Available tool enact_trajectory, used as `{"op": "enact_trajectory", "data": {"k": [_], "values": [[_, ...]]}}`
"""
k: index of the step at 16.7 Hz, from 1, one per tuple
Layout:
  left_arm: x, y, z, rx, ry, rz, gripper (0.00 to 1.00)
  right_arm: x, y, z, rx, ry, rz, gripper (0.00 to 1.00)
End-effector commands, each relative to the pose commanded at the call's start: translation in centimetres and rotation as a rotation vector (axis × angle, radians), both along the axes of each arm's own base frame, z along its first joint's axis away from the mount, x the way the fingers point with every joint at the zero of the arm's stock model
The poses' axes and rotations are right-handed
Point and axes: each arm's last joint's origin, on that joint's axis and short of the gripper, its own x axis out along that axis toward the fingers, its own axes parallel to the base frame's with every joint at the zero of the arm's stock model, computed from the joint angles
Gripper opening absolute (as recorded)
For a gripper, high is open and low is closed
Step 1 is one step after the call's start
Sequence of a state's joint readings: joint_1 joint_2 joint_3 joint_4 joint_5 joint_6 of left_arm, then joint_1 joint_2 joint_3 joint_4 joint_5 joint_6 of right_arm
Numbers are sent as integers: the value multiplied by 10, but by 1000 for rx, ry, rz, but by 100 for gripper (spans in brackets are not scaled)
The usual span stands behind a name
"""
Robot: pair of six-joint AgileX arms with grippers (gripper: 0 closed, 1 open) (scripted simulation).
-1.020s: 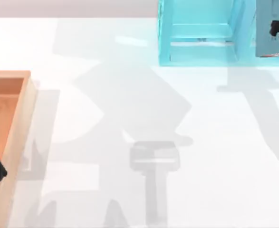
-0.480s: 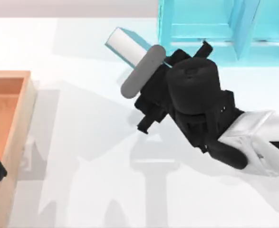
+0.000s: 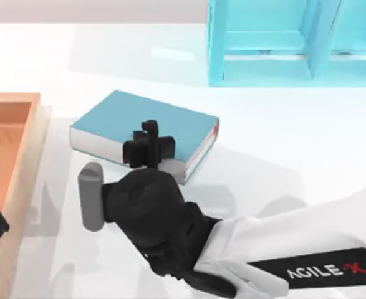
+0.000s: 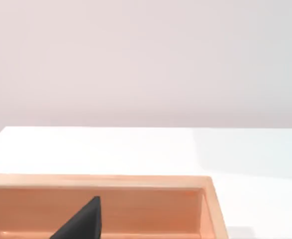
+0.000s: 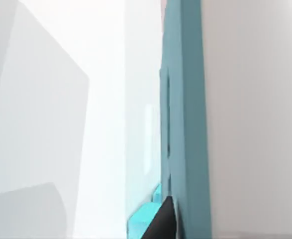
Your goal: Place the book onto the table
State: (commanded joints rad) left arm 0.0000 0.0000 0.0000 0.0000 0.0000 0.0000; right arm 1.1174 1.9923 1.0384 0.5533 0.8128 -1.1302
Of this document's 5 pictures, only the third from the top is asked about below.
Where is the blue book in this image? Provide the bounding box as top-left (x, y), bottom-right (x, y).
top-left (69, 89), bottom-right (220, 187)

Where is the pale grey rounded box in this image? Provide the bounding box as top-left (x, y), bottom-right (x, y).
top-left (77, 161), bottom-right (105, 233)

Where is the salmon shallow box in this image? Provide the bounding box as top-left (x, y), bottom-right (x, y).
top-left (0, 92), bottom-right (42, 299)

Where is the light blue rack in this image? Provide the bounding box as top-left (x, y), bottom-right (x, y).
top-left (206, 0), bottom-right (366, 88)

